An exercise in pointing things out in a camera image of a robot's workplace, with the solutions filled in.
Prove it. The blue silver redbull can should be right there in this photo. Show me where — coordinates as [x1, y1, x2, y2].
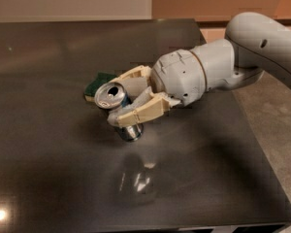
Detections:
[94, 82, 144, 142]

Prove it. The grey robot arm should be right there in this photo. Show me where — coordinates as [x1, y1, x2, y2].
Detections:
[108, 13, 291, 127]

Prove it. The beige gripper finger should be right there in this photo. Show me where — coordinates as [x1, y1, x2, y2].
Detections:
[112, 65, 151, 96]
[108, 86, 181, 127]

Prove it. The green yellow sponge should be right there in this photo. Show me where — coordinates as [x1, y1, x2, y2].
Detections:
[83, 73, 115, 103]

